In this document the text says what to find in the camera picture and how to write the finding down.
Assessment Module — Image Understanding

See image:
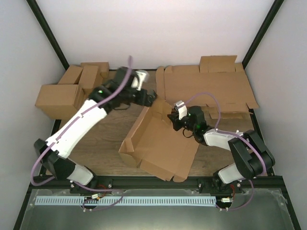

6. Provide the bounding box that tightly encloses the brown cardboard box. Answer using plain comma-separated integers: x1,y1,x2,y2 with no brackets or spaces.
118,98,199,183

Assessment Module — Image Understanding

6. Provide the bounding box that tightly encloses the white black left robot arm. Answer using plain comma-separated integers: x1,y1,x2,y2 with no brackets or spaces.
34,67,157,194

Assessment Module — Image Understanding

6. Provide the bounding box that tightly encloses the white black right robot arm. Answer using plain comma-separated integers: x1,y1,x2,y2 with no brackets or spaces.
167,103,275,193

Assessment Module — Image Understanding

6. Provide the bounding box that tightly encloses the small folded cardboard box rear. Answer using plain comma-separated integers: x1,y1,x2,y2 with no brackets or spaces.
80,62,109,79

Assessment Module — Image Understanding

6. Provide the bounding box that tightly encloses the large folded cardboard box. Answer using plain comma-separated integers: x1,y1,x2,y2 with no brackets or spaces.
35,84,86,120

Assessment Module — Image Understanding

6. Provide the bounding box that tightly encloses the stack of flat cardboard blanks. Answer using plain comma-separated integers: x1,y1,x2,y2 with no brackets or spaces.
155,56,259,119

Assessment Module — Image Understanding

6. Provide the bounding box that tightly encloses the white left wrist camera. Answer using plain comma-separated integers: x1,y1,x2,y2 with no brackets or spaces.
131,69,150,91

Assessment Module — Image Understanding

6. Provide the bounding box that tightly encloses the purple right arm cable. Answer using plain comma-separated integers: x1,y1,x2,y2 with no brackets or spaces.
183,92,267,212

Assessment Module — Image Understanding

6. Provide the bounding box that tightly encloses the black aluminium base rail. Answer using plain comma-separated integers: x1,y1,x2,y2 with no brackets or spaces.
70,176,286,195

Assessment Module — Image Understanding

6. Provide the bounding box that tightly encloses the black left frame post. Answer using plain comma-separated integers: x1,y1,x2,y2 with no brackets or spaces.
26,0,70,70

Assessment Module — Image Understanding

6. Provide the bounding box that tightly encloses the black frame post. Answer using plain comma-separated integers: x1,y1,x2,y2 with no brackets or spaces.
26,0,70,70
242,0,284,69

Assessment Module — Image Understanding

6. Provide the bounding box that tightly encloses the light blue slotted cable duct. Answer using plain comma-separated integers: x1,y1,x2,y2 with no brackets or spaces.
34,196,216,207

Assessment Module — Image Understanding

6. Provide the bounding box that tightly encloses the black right frame post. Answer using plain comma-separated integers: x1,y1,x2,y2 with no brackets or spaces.
242,0,284,69

